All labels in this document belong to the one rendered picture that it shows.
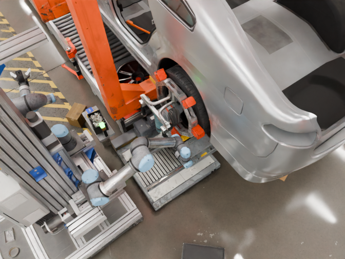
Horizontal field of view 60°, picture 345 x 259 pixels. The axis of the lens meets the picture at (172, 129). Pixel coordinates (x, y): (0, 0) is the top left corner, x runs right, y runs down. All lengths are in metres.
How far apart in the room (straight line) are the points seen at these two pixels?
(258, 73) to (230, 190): 1.70
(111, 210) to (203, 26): 1.86
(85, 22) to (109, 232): 1.77
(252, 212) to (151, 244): 1.03
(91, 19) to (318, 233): 2.70
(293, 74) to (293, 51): 0.24
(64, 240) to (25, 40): 1.91
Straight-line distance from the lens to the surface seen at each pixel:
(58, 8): 4.40
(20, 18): 5.69
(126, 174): 2.01
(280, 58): 2.95
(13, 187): 2.12
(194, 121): 2.40
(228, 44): 1.83
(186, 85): 2.35
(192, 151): 3.09
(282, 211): 3.22
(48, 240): 3.05
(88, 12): 2.19
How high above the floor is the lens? 2.93
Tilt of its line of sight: 57 degrees down
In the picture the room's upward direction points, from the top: 4 degrees counter-clockwise
